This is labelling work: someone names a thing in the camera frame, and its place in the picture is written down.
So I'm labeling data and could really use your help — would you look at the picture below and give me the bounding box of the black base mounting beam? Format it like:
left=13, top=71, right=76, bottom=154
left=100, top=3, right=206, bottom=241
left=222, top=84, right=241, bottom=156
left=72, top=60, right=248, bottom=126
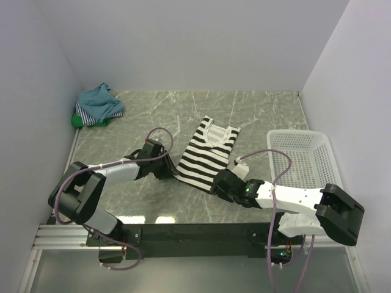
left=86, top=222, right=306, bottom=262

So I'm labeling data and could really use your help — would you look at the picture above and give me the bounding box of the green folded tank top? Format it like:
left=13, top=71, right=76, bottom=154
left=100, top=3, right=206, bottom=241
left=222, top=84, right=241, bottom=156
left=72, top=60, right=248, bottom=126
left=71, top=113, right=111, bottom=128

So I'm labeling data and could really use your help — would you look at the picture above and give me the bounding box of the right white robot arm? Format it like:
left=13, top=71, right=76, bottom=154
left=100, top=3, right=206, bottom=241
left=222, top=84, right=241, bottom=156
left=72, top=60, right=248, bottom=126
left=211, top=169, right=365, bottom=247

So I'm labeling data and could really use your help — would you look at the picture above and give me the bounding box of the purple cable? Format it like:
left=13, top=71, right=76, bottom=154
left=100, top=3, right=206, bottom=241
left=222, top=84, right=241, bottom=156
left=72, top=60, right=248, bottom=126
left=234, top=148, right=316, bottom=293
left=53, top=126, right=175, bottom=272

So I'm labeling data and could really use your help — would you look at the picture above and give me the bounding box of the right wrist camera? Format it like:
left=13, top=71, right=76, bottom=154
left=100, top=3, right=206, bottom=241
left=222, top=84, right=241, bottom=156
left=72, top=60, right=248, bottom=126
left=232, top=157, right=249, bottom=180

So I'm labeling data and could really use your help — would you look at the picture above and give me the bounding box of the teal folded tank top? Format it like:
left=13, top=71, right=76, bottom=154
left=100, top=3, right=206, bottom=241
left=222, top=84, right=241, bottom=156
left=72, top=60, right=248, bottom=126
left=78, top=83, right=125, bottom=122

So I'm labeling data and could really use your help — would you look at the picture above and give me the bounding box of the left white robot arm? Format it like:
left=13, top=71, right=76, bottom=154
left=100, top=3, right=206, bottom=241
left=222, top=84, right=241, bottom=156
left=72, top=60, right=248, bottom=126
left=48, top=139, right=179, bottom=245

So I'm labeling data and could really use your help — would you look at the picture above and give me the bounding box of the black white striped tank top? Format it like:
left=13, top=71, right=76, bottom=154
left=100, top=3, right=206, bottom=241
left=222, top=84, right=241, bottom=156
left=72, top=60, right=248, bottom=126
left=175, top=116, right=241, bottom=193

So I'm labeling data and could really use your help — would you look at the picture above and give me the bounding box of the aluminium rail frame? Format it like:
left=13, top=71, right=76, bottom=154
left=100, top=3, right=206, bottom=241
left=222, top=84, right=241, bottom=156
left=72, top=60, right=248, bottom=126
left=18, top=128, right=370, bottom=293

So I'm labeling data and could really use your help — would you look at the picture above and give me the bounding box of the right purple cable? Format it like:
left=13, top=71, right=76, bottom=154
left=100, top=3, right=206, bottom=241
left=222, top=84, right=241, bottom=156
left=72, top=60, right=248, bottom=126
left=234, top=148, right=316, bottom=293

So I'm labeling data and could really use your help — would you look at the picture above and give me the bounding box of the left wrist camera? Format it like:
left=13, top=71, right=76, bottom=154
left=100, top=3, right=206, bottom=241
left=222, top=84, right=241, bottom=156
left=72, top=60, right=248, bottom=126
left=145, top=137, right=162, bottom=145

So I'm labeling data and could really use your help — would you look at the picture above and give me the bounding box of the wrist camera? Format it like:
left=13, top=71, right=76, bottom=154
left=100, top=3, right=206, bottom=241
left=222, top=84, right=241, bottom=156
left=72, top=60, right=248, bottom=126
left=232, top=157, right=249, bottom=180
left=145, top=137, right=162, bottom=145

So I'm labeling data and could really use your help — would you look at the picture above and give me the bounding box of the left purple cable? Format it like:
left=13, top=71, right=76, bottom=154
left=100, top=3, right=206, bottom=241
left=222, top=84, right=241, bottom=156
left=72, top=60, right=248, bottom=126
left=53, top=126, right=175, bottom=272

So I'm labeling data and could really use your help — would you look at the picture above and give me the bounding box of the white plastic mesh basket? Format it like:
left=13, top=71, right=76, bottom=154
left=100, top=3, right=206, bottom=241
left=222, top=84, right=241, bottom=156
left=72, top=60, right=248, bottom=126
left=266, top=129, right=343, bottom=189

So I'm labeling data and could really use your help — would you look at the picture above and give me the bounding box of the blue striped folded tank top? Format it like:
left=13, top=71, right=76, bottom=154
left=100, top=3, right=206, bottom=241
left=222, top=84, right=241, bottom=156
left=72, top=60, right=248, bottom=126
left=75, top=101, right=123, bottom=123

